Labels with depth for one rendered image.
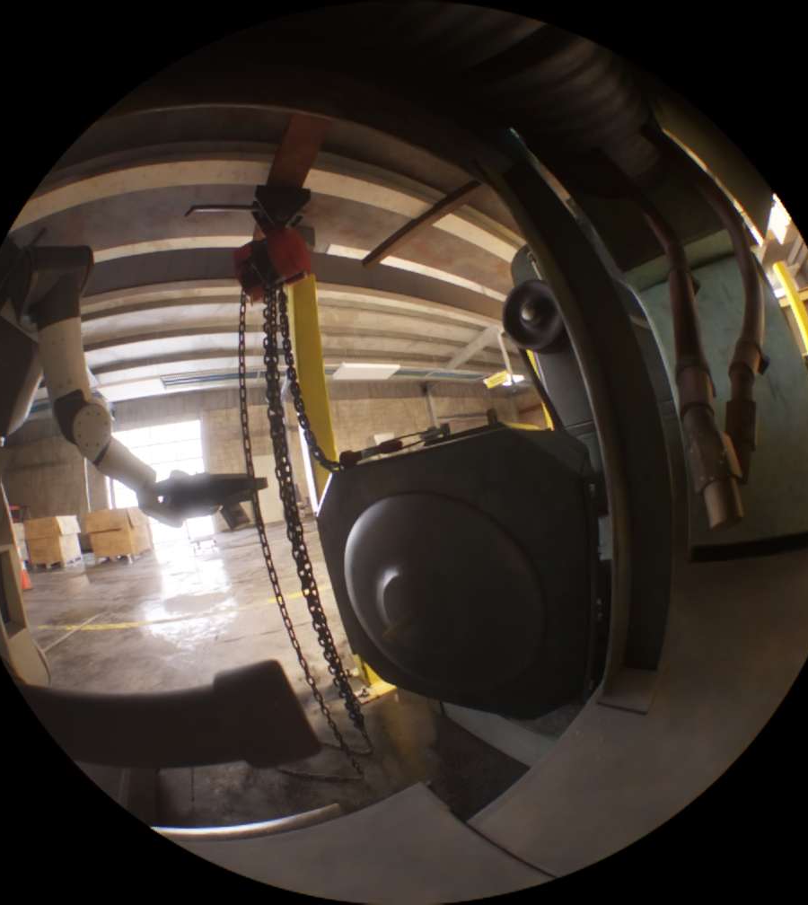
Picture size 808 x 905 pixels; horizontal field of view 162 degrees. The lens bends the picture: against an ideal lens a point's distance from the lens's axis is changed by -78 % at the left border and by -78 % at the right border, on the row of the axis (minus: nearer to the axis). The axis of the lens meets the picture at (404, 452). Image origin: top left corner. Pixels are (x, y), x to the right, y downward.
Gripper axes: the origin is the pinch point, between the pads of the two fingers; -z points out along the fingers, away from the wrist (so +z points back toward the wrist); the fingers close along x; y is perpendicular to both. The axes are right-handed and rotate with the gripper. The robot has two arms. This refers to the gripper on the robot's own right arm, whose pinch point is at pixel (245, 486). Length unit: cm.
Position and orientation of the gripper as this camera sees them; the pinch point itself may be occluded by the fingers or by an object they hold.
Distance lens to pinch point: 53.0
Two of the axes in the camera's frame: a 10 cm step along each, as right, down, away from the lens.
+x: -1.6, -0.4, -9.9
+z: -9.7, 2.0, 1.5
